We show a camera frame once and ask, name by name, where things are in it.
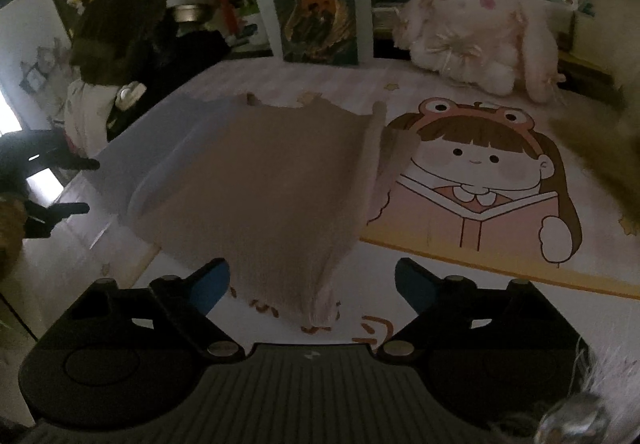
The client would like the beige and blue knit sweater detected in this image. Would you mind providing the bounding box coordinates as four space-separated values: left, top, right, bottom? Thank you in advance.
89 94 420 326

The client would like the pink cartoon printed table mat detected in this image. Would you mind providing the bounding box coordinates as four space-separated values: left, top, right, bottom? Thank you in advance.
24 55 640 350

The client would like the orange and white cat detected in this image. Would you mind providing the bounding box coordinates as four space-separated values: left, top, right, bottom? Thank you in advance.
552 0 639 223

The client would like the white pink plush bunny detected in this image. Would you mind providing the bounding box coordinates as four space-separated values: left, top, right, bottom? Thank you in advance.
393 0 564 104

